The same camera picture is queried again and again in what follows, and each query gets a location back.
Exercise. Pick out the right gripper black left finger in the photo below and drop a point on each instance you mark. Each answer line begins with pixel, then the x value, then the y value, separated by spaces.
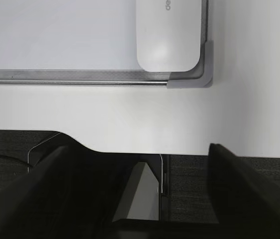
pixel 39 205

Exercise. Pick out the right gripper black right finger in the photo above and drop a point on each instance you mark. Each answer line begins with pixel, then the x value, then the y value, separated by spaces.
pixel 246 203

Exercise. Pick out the white whiteboard eraser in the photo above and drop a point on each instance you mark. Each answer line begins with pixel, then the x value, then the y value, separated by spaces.
pixel 168 34

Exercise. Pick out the white framed whiteboard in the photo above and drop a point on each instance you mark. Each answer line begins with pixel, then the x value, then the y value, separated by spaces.
pixel 85 42

